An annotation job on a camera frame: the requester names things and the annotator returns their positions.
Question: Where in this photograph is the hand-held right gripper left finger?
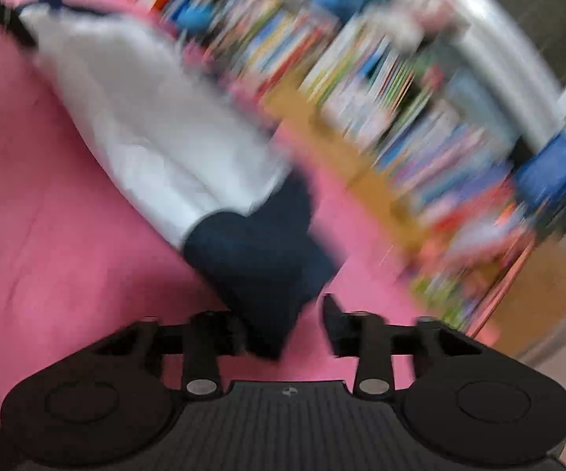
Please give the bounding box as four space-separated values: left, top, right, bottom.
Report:
94 311 248 399

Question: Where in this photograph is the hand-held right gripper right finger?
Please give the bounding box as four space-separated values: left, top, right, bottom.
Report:
322 294 481 400

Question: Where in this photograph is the white and navy jacket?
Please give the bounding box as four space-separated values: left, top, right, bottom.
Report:
15 2 347 359

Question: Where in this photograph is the blue plush ball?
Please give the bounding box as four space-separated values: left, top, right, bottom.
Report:
177 2 215 30

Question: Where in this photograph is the wooden drawer box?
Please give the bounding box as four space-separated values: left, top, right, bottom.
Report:
263 83 539 339

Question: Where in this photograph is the pink rabbit print blanket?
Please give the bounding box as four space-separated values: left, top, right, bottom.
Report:
0 0 500 403

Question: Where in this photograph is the row of tall colourful books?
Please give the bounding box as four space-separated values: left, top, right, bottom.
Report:
162 0 343 94

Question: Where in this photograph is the row of small colourful books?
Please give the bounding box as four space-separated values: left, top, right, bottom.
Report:
307 10 539 305

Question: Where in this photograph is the white window frame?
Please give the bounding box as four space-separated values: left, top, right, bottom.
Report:
391 0 566 207

